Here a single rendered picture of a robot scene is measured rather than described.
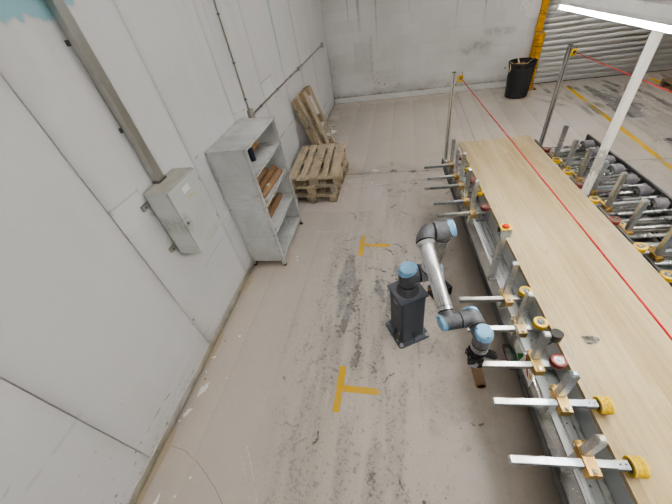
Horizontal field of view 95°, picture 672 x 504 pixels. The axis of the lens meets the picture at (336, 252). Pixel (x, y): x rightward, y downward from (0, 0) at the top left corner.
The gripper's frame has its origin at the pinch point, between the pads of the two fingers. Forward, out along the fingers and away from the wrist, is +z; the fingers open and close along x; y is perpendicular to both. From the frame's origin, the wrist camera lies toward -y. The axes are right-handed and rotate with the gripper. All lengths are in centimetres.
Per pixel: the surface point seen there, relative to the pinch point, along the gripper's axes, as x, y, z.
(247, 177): -176, 186, -40
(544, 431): 29.6, -29.3, 12.1
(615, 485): 51, -52, 13
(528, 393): 9.6, -28.3, 12.3
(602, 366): 3, -62, -8
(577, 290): -50, -72, -8
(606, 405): 26, -49, -16
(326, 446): 24, 100, 84
